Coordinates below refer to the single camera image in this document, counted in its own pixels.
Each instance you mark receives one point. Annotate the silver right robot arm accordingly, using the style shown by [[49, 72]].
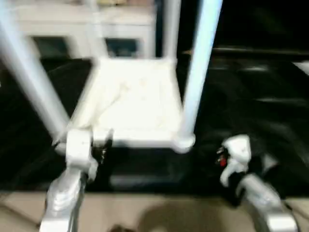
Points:
[[265, 203]]

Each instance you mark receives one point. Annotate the dark grey tube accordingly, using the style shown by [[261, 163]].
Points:
[[241, 50]]

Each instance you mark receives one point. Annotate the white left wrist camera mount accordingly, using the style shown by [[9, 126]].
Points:
[[79, 149]]

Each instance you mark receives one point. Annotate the white plastic table top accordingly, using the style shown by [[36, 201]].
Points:
[[132, 101]]

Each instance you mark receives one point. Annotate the small yellow tag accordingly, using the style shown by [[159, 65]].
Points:
[[188, 52]]

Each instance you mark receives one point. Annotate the white glass-door cabinet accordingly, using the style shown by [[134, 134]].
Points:
[[60, 24]]

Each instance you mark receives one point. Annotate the black backdrop cloth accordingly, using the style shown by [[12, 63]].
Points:
[[253, 24]]

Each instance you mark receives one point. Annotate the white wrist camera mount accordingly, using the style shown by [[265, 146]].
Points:
[[237, 149], [79, 149]]

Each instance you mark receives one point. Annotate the black work surface mat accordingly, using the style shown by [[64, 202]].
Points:
[[253, 108]]

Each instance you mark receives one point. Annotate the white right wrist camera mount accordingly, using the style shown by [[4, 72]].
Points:
[[237, 149]]

